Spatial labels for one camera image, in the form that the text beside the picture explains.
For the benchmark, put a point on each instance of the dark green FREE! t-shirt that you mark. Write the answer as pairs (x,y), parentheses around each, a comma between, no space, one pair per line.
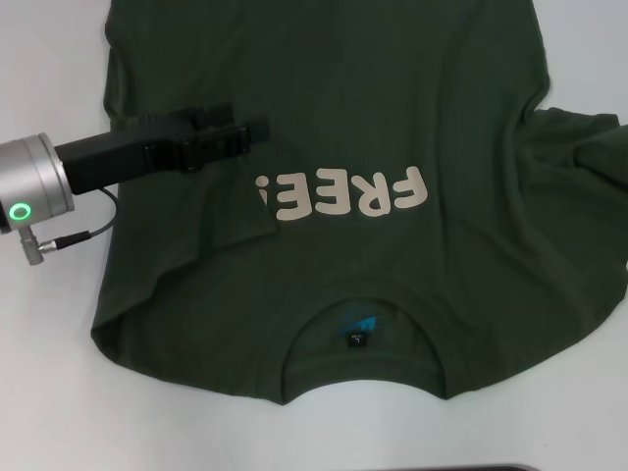
(343,73)

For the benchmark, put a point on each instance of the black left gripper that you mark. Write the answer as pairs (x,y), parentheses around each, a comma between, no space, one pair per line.
(113,152)

